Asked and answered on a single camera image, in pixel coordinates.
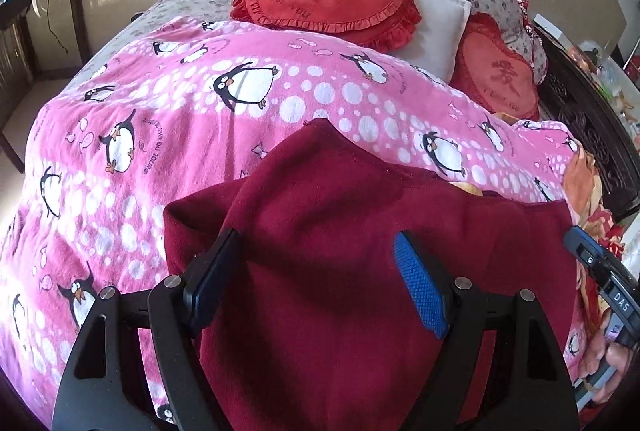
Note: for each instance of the white small pillow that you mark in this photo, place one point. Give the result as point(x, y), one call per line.
point(434, 44)

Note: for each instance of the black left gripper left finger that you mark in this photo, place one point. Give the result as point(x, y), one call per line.
point(104, 387)

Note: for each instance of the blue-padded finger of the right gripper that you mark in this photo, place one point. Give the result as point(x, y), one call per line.
point(598, 262)

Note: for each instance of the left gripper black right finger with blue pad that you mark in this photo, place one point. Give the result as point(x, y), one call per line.
point(499, 366)

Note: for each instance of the person's right hand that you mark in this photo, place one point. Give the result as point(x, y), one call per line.
point(598, 350)

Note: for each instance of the orange floral quilt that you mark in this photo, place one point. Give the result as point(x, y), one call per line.
point(574, 168)

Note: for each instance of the dark wooden headboard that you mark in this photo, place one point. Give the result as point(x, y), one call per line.
point(567, 94)

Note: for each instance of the dark wooden desk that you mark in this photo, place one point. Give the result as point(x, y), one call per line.
point(19, 63)

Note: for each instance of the dark red fleece garment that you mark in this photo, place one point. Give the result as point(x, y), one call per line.
point(316, 328)

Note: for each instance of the pink penguin blanket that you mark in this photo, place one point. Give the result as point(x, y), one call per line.
point(196, 103)

